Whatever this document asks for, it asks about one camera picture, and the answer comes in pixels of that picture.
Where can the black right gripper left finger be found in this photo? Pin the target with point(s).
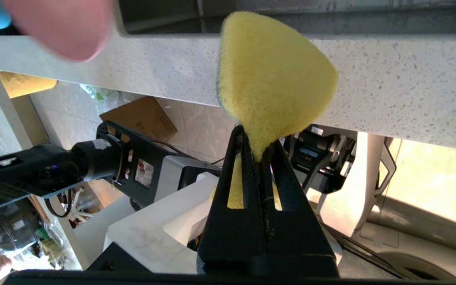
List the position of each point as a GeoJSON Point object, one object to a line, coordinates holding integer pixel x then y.
{"type": "Point", "coordinates": [232, 241]}

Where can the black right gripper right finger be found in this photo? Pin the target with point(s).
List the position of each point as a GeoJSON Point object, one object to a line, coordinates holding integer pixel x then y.
{"type": "Point", "coordinates": [299, 241]}

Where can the yellow fish-shaped sponge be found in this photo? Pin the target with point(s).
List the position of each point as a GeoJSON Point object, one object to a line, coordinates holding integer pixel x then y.
{"type": "Point", "coordinates": [271, 71]}

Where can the pink plate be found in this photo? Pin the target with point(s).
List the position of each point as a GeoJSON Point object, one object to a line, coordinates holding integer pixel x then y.
{"type": "Point", "coordinates": [61, 27]}

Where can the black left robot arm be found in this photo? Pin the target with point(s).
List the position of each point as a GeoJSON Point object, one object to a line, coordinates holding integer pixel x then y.
{"type": "Point", "coordinates": [34, 170]}

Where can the stainless steel sink basin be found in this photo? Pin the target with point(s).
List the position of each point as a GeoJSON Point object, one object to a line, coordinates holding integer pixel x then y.
{"type": "Point", "coordinates": [331, 16]}

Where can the white robot chassis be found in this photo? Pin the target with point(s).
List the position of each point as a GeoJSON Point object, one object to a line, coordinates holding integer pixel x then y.
{"type": "Point", "coordinates": [149, 233]}

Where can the brown cardboard piece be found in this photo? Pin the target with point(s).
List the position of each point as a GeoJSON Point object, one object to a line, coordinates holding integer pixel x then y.
{"type": "Point", "coordinates": [141, 118]}

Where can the white green plastic bag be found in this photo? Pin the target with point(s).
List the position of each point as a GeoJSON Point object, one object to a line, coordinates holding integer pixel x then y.
{"type": "Point", "coordinates": [95, 94]}

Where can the black round appliance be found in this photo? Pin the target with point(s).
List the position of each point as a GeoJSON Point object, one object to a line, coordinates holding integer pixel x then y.
{"type": "Point", "coordinates": [6, 225]}

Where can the orange-yellow cylinder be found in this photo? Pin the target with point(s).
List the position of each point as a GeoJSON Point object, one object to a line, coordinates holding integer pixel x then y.
{"type": "Point", "coordinates": [26, 85]}

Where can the black induction cooktop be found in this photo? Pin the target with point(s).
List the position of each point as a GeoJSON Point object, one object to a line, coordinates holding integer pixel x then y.
{"type": "Point", "coordinates": [4, 31]}

